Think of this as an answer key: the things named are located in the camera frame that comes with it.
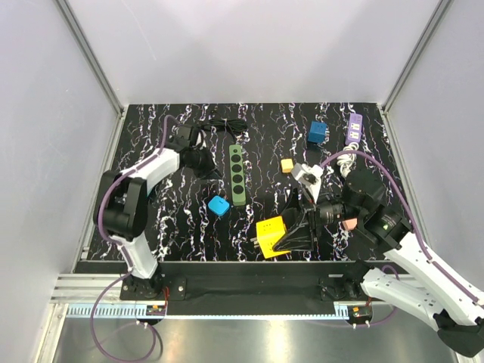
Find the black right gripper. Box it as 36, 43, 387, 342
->
268, 184, 365, 252

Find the yellow cube plug adapter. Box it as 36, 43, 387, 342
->
252, 216, 290, 259

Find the green power strip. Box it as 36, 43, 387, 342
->
229, 144, 247, 206

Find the light blue plug adapter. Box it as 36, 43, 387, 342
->
207, 195, 230, 216

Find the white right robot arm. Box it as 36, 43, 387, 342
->
274, 165, 483, 358

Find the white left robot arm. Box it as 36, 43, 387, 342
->
93, 125, 222, 299

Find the pink plug adapter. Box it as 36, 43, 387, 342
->
342, 218, 358, 231

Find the small orange plug adapter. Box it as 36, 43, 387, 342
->
281, 158, 294, 173

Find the black marbled table mat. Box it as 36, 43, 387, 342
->
107, 102, 402, 262

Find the dark blue cube adapter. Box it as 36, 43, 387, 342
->
307, 121, 327, 144

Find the purple power strip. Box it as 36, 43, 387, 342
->
345, 113, 363, 145

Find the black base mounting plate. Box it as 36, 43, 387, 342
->
120, 262, 362, 318

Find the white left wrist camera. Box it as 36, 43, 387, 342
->
166, 125, 205, 153

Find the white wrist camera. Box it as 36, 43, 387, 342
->
166, 125, 205, 153
290, 163, 323, 203

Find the black coiled power cable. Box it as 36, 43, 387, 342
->
195, 109, 249, 140

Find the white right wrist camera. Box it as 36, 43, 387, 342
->
290, 163, 323, 203

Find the white coiled cable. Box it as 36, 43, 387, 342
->
337, 141, 360, 178

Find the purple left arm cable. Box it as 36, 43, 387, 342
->
90, 114, 182, 360

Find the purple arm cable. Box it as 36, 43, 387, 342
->
90, 114, 182, 360
320, 150, 484, 330

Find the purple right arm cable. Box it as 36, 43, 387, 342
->
320, 150, 484, 330

